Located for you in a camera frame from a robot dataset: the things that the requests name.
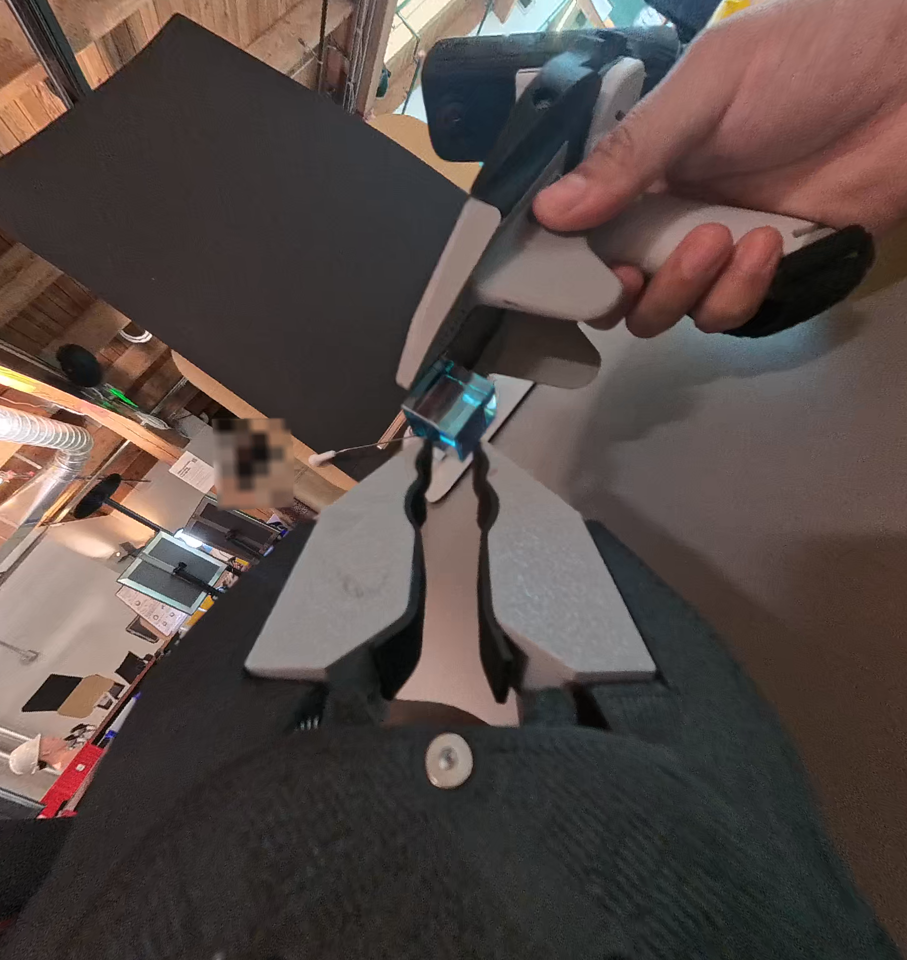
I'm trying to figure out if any red crate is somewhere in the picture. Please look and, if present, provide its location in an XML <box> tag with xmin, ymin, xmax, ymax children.
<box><xmin>39</xmin><ymin>742</ymin><xmax>106</xmax><ymax>819</ymax></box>

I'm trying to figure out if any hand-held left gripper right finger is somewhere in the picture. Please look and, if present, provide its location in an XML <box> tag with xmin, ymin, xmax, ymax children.
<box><xmin>472</xmin><ymin>441</ymin><xmax>659</xmax><ymax>705</ymax></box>

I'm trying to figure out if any white paper notice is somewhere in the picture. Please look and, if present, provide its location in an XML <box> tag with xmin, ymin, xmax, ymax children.
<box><xmin>170</xmin><ymin>452</ymin><xmax>216</xmax><ymax>492</ymax></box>

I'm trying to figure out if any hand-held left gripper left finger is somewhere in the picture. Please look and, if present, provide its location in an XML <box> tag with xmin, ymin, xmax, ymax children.
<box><xmin>243</xmin><ymin>438</ymin><xmax>428</xmax><ymax>702</ymax></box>

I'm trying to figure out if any black acoustic board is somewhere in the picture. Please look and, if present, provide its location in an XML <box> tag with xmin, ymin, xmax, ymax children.
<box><xmin>22</xmin><ymin>673</ymin><xmax>86</xmax><ymax>714</ymax></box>

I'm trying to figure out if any person's right hand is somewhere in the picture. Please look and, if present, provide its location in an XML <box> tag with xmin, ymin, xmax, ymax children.
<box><xmin>533</xmin><ymin>0</ymin><xmax>907</xmax><ymax>340</ymax></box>

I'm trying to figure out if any teal transparent cube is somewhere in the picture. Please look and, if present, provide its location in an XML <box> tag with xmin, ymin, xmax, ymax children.
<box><xmin>401</xmin><ymin>360</ymin><xmax>500</xmax><ymax>462</ymax></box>

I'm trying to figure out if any grey display panel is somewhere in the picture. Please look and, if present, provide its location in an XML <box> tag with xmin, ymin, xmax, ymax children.
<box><xmin>187</xmin><ymin>498</ymin><xmax>284</xmax><ymax>560</ymax></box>
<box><xmin>116</xmin><ymin>531</ymin><xmax>230</xmax><ymax>615</ymax></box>

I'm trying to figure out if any beige acoustic board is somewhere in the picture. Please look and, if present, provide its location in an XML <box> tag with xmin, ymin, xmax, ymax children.
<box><xmin>57</xmin><ymin>675</ymin><xmax>119</xmax><ymax>720</ymax></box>

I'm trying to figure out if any steel wire with white cap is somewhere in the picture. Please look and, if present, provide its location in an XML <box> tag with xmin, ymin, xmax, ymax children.
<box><xmin>309</xmin><ymin>438</ymin><xmax>413</xmax><ymax>470</ymax></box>

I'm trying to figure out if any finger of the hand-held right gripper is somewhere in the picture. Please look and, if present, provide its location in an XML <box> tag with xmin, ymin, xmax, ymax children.
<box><xmin>442</xmin><ymin>303</ymin><xmax>602</xmax><ymax>391</ymax></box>
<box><xmin>395</xmin><ymin>197</ymin><xmax>626</xmax><ymax>391</ymax></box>

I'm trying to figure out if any black panel with wooden rim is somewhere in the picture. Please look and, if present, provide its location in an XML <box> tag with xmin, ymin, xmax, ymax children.
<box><xmin>0</xmin><ymin>13</ymin><xmax>500</xmax><ymax>492</ymax></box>

